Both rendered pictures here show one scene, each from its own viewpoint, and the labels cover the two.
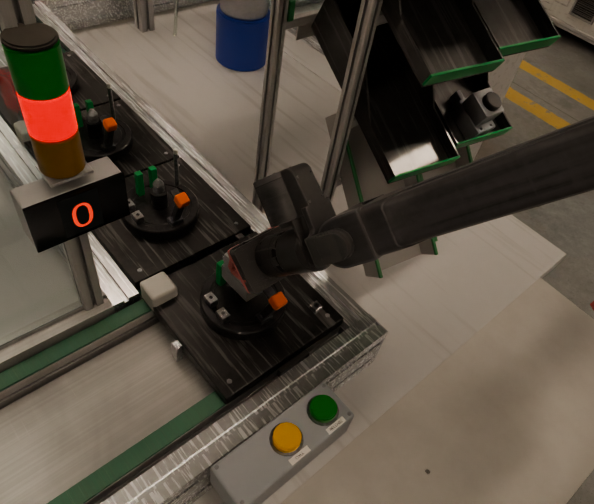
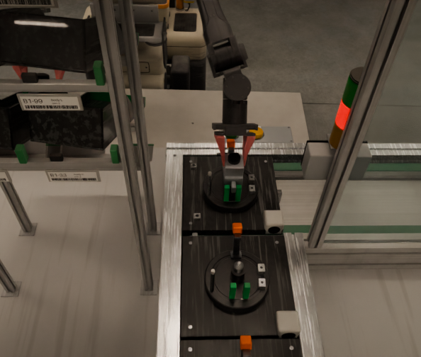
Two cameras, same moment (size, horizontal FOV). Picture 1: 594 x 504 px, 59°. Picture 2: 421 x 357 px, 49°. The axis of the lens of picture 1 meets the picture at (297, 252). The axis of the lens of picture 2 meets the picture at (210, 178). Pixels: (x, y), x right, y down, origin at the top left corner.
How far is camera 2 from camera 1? 121 cm
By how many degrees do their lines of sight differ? 75
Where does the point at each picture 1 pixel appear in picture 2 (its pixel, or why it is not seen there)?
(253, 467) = (276, 133)
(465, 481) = (181, 112)
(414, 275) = (87, 190)
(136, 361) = (298, 214)
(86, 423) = not seen: hidden behind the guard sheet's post
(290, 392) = (239, 146)
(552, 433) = not seen: hidden behind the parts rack
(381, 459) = (207, 136)
